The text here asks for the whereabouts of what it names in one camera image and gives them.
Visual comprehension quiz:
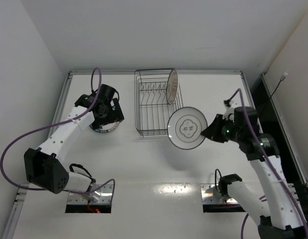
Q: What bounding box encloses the metal base plate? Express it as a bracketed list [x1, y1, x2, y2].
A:
[200, 184, 238, 206]
[67, 183, 114, 206]

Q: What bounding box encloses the black cable with white plug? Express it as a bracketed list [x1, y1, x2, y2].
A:
[268, 72, 289, 101]

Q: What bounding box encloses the orange sunburst pattern plate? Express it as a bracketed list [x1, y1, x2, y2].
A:
[166, 69, 179, 105]

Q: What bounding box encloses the black wire dish rack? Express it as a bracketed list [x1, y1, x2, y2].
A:
[134, 68, 183, 137]

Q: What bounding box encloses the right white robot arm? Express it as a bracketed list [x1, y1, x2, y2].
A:
[201, 105, 308, 239]

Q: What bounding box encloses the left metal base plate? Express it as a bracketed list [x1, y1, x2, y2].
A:
[67, 183, 114, 206]

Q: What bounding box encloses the grey rimmed white plate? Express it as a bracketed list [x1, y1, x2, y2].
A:
[167, 107, 208, 150]

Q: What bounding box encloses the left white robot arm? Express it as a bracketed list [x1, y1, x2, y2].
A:
[24, 84, 124, 194]

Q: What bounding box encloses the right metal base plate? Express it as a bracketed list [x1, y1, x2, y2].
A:
[200, 184, 238, 206]

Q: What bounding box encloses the blue rimmed plate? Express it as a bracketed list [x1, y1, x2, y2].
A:
[90, 122, 120, 133]

